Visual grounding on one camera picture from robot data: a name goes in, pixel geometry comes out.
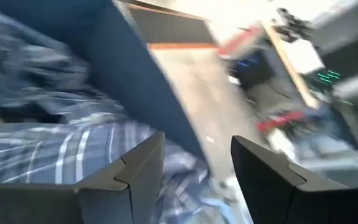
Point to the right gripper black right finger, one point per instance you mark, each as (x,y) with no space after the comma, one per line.
(291,202)

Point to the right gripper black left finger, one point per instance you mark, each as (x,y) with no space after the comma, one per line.
(57,205)

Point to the blue plaid cloth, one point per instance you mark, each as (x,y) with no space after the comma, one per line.
(57,152)

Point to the grey woven cloth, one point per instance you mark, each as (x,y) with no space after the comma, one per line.
(26,71)

